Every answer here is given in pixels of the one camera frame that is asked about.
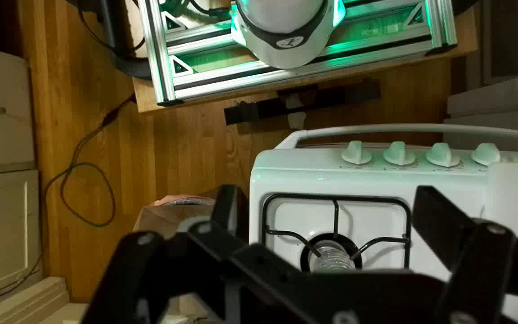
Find white stove knob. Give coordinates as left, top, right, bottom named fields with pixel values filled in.
left=341, top=138, right=375, bottom=167
left=425, top=140, right=463, bottom=169
left=470, top=140, right=504, bottom=167
left=382, top=140, right=418, bottom=167

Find light wooden planks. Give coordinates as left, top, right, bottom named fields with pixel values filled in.
left=0, top=275, right=91, bottom=324

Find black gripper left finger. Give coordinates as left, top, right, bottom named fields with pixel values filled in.
left=82, top=183, right=333, bottom=324

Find white gas stove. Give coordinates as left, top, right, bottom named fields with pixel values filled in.
left=249, top=122, right=518, bottom=324

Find aluminium robot stand frame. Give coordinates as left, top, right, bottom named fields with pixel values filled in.
left=141, top=0, right=461, bottom=107

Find white cabinet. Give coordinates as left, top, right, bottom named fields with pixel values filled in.
left=0, top=46, right=44, bottom=302

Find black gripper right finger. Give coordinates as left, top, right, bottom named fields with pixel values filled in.
left=413, top=183, right=518, bottom=324

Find black floor cable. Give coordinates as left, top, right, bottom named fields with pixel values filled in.
left=42, top=95, right=137, bottom=230

